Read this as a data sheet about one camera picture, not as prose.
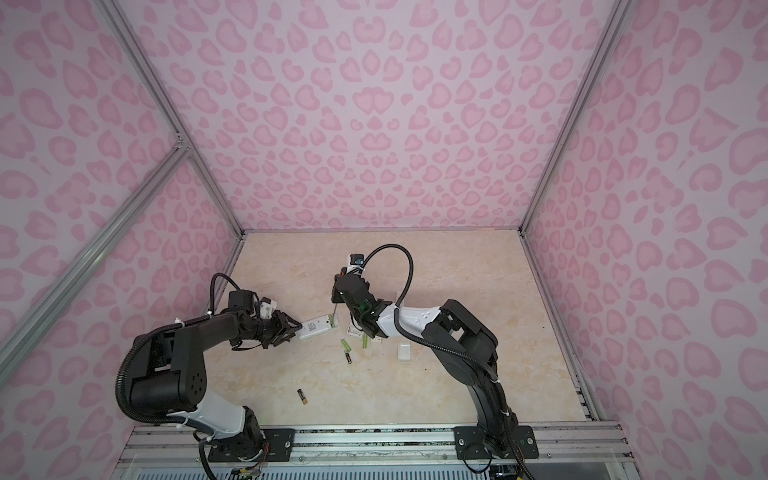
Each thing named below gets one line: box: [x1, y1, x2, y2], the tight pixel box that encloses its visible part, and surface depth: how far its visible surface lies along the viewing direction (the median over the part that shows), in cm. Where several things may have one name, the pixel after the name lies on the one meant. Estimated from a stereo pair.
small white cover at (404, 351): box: [397, 341, 411, 362], surface depth 90 cm
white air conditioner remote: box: [296, 313, 339, 340], surface depth 95 cm
